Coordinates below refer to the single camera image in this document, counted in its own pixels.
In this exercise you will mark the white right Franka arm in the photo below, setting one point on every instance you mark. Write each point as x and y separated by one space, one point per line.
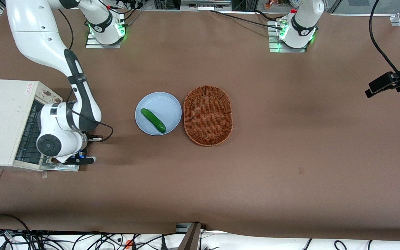
36 34

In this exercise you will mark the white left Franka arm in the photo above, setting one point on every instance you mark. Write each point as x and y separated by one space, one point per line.
302 24

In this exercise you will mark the white toaster oven body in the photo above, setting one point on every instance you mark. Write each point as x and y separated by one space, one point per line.
2 121

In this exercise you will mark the clear tape piece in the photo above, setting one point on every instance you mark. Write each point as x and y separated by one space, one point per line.
44 174

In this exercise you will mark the green cucumber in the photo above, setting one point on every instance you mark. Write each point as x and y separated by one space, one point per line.
152 120

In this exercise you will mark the light blue round plate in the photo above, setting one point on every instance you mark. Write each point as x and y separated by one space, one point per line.
168 107

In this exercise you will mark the brown oval wicker basket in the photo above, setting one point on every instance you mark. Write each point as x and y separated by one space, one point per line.
208 116

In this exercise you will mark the silver corner bracket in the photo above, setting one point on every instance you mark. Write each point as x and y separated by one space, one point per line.
182 227

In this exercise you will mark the brown camera mount post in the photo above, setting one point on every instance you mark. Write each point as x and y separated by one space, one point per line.
191 239

